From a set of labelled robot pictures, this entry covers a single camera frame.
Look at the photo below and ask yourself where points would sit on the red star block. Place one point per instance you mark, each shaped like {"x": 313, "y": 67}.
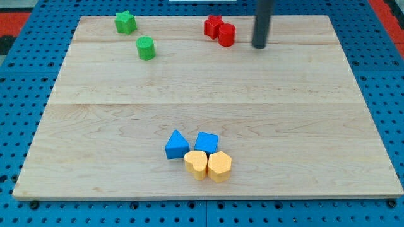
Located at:
{"x": 212, "y": 25}

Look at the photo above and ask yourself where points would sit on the green star block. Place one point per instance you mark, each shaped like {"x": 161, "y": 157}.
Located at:
{"x": 125, "y": 22}

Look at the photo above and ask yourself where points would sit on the blue cube block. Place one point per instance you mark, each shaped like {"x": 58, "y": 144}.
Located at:
{"x": 206, "y": 142}

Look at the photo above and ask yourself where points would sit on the light wooden board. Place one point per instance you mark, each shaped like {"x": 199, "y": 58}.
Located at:
{"x": 291, "y": 116}

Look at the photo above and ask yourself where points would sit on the blue triangle block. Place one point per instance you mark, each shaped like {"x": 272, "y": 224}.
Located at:
{"x": 177, "y": 146}

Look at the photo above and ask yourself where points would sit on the yellow heart block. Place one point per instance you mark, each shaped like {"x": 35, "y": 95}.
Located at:
{"x": 196, "y": 163}

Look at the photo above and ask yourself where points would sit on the yellow hexagon block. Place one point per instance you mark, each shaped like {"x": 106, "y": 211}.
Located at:
{"x": 219, "y": 166}

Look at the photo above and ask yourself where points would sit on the red cylinder block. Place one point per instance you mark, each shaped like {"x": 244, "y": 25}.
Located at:
{"x": 226, "y": 34}

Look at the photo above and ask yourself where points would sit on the green cylinder block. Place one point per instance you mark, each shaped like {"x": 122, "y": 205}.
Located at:
{"x": 145, "y": 47}

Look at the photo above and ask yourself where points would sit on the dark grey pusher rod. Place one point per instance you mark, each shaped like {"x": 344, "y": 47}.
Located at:
{"x": 264, "y": 12}

